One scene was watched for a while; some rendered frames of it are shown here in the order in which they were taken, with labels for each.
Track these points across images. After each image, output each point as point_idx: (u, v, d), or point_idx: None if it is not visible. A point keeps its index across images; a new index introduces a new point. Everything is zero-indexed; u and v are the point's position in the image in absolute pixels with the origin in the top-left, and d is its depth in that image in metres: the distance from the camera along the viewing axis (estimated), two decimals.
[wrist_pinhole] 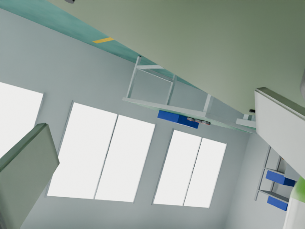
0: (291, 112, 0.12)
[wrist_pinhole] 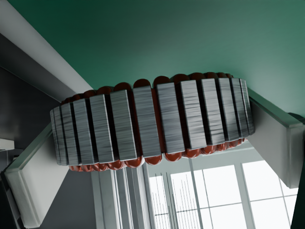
0: (264, 111, 0.13)
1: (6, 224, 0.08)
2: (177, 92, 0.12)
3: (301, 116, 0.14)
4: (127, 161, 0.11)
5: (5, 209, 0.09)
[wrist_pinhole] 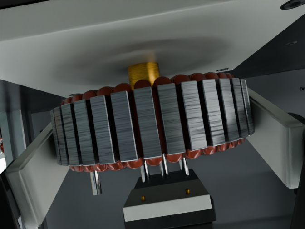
0: (264, 111, 0.13)
1: (7, 224, 0.08)
2: (177, 92, 0.12)
3: (301, 116, 0.14)
4: (128, 162, 0.11)
5: (6, 209, 0.09)
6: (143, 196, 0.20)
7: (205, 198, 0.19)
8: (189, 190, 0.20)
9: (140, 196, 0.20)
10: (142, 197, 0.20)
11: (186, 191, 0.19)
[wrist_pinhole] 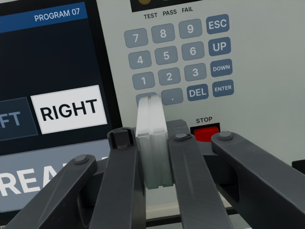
0: (150, 118, 0.15)
1: (126, 190, 0.09)
2: None
3: (186, 122, 0.15)
4: None
5: (130, 174, 0.10)
6: None
7: None
8: None
9: None
10: None
11: None
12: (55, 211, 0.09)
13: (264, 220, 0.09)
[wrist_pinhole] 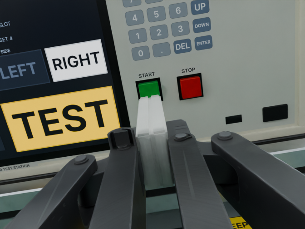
0: (150, 118, 0.15)
1: (126, 190, 0.09)
2: None
3: (186, 122, 0.15)
4: None
5: (130, 174, 0.10)
6: None
7: None
8: None
9: None
10: None
11: None
12: (55, 211, 0.09)
13: (264, 220, 0.09)
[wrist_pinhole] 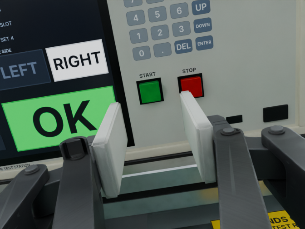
0: (189, 113, 0.15)
1: (85, 197, 0.09)
2: None
3: (224, 118, 0.15)
4: None
5: (87, 182, 0.10)
6: None
7: None
8: None
9: None
10: None
11: None
12: (9, 221, 0.09)
13: None
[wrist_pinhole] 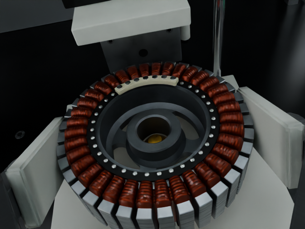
0: (263, 111, 0.13)
1: (7, 224, 0.08)
2: (140, 225, 0.14)
3: (301, 116, 0.14)
4: (187, 199, 0.12)
5: (6, 209, 0.09)
6: None
7: (81, 41, 0.14)
8: None
9: None
10: None
11: None
12: None
13: None
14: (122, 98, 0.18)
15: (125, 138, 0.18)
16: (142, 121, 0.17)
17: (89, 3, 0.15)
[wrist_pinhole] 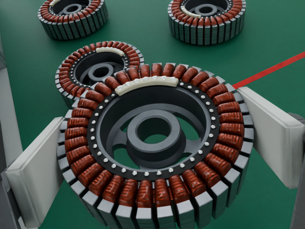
0: (263, 111, 0.13)
1: (7, 224, 0.08)
2: (140, 225, 0.14)
3: (301, 116, 0.14)
4: (187, 198, 0.12)
5: (6, 209, 0.09)
6: None
7: None
8: None
9: None
10: None
11: None
12: None
13: None
14: (122, 99, 0.18)
15: (125, 139, 0.18)
16: (142, 121, 0.17)
17: None
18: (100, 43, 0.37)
